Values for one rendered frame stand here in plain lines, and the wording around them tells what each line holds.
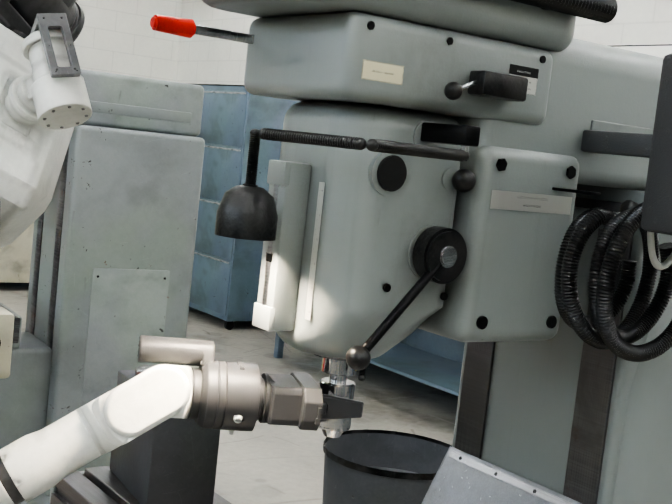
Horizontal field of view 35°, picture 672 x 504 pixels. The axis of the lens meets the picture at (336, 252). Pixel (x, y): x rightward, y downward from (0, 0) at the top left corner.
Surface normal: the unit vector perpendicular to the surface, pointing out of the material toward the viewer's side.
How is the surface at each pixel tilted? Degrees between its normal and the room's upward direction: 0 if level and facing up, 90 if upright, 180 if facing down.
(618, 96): 90
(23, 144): 58
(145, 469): 90
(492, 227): 90
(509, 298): 90
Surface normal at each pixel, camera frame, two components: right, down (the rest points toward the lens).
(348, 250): -0.07, 0.09
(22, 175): 0.68, -0.40
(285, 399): 0.22, 0.12
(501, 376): -0.81, -0.04
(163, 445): 0.47, 0.14
